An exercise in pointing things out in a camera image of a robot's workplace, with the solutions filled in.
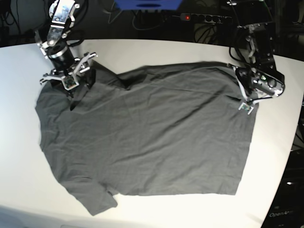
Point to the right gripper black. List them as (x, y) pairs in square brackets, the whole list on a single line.
[(87, 80)]

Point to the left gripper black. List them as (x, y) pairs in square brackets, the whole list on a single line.
[(267, 81)]

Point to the grey T-shirt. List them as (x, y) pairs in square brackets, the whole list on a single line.
[(156, 130)]

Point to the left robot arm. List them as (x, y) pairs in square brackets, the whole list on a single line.
[(253, 18)]

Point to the black power strip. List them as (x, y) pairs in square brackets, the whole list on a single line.
[(205, 18)]

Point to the blue plastic bin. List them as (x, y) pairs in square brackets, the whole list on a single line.
[(148, 4)]

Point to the black box with lettering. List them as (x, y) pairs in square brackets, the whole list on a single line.
[(287, 208)]

